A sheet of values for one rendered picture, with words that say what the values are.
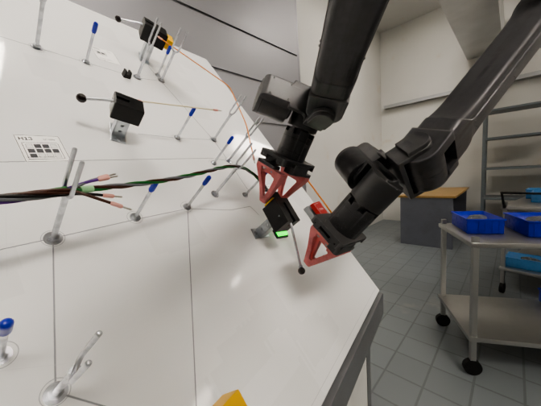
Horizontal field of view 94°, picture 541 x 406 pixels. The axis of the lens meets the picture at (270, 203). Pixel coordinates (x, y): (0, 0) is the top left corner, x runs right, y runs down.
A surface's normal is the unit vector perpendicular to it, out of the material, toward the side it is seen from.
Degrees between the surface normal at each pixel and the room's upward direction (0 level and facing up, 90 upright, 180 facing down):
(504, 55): 48
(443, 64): 90
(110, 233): 53
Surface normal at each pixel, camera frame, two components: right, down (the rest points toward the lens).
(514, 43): -0.52, -0.57
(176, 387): 0.62, -0.59
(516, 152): -0.69, 0.14
